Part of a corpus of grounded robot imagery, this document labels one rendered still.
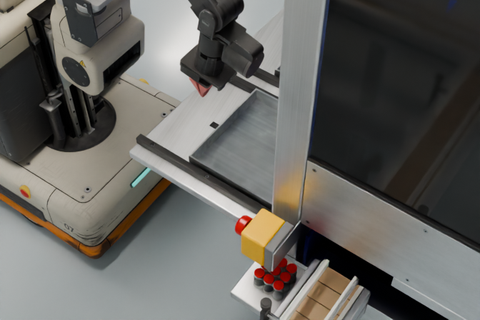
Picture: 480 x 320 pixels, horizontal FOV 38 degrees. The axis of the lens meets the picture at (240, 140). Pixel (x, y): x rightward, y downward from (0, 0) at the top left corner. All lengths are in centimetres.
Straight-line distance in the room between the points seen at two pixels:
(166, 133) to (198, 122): 8
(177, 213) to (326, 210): 138
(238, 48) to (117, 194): 114
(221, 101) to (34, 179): 90
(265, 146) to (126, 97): 106
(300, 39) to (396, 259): 44
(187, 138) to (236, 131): 11
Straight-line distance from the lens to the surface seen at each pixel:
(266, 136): 162
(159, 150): 158
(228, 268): 243
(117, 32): 203
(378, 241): 122
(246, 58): 127
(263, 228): 129
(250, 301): 138
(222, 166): 156
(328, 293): 135
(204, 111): 168
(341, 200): 119
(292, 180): 123
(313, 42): 99
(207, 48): 131
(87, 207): 228
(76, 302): 243
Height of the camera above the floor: 211
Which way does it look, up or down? 50 degrees down
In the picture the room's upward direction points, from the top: straight up
